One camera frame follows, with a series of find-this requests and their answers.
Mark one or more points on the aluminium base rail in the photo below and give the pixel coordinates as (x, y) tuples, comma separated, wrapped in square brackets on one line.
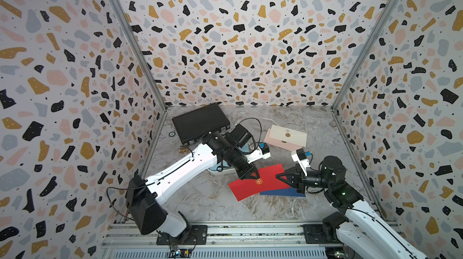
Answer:
[(226, 240)]

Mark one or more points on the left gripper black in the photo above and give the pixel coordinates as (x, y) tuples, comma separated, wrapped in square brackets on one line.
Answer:
[(242, 173)]

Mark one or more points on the dark blue envelope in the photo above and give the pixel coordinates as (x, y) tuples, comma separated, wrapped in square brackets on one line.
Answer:
[(290, 192)]

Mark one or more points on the black briefcase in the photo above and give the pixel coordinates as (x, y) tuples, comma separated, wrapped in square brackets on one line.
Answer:
[(192, 126)]

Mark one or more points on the red envelope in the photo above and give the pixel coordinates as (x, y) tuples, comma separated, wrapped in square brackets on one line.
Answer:
[(243, 189)]

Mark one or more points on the small brass fitting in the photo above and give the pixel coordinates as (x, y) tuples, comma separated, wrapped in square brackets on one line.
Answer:
[(184, 150)]

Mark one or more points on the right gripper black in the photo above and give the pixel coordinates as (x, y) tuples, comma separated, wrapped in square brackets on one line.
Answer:
[(293, 174)]

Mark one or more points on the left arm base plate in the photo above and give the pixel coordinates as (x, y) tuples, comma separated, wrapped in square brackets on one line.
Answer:
[(194, 235)]

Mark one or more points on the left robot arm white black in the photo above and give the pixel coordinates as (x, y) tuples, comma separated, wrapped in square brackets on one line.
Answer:
[(146, 196)]

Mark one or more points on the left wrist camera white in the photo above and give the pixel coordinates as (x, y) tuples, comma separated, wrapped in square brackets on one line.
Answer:
[(262, 151)]

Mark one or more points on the white storage box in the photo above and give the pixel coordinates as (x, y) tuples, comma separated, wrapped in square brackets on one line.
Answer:
[(221, 169)]

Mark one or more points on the left corner aluminium post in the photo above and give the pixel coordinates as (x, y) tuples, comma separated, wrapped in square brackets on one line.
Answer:
[(129, 35)]

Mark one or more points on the right corner aluminium post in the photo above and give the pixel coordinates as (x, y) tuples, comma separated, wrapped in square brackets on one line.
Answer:
[(369, 44)]

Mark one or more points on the pink envelope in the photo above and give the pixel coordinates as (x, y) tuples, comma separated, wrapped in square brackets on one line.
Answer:
[(279, 143)]

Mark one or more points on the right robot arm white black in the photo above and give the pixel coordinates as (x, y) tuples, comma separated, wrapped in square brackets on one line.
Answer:
[(355, 223)]

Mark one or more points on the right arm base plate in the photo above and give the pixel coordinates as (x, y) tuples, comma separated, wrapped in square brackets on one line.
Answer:
[(319, 234)]

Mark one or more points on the corner aluminium post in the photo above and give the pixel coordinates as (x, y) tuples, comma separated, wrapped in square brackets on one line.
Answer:
[(369, 44), (129, 35)]

